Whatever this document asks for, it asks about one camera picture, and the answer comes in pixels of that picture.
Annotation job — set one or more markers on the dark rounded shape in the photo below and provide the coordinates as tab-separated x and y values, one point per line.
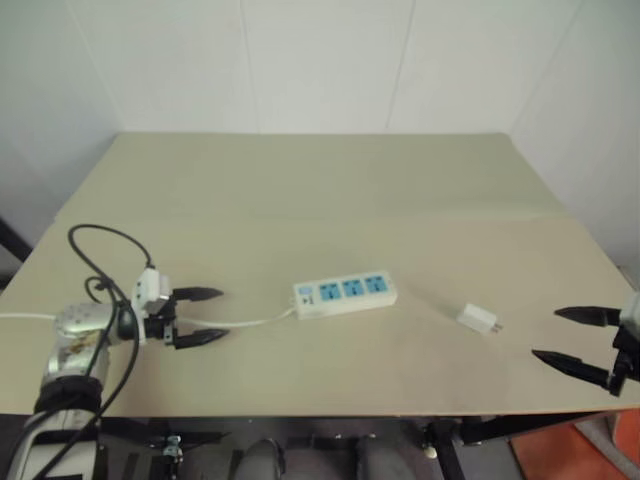
260	462

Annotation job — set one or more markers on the white power strip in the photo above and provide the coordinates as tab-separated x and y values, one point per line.
345	294

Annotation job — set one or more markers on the small silver clamp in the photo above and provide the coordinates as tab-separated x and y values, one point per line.
173	446

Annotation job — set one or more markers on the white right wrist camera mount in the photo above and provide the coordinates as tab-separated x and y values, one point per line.
632	310

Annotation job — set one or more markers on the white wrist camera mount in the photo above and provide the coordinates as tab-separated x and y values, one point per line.
146	291
632	310

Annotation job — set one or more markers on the white charger plug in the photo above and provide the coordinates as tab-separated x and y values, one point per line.
475	317

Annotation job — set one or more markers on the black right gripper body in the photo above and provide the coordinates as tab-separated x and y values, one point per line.
627	357

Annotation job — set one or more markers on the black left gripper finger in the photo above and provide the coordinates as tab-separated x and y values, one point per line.
197	293
202	338

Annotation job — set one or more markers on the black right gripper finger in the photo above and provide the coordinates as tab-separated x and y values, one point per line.
587	315
570	366

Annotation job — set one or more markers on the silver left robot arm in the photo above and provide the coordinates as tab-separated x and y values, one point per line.
75	325

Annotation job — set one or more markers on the dark bar beside table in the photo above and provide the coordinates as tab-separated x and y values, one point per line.
12	239

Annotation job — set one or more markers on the black table frame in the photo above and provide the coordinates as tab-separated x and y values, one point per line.
320	430

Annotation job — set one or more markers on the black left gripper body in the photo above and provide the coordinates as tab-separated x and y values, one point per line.
159	327

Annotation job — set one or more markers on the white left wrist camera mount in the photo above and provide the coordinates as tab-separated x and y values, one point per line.
146	291

